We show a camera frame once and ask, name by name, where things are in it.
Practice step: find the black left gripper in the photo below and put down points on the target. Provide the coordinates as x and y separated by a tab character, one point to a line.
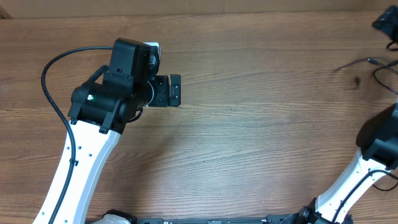
162	99

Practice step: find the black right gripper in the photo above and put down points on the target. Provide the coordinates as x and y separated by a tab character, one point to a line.
386	21

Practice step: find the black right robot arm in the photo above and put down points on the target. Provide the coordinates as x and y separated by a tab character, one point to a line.
375	158

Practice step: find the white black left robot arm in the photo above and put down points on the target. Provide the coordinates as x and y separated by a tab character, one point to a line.
115	95

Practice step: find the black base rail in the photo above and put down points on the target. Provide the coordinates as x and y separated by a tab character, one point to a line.
242	220

